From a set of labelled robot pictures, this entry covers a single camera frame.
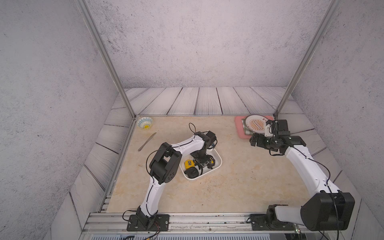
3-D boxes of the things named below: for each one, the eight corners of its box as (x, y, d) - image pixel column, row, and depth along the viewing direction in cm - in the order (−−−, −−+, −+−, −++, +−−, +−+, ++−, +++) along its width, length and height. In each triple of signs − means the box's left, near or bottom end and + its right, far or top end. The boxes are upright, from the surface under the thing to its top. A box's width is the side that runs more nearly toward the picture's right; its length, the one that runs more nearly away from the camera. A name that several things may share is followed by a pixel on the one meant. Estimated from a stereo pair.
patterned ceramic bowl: (135, 127, 116) (134, 123, 113) (142, 118, 122) (141, 115, 119) (148, 130, 114) (147, 127, 111) (154, 121, 120) (153, 118, 117)
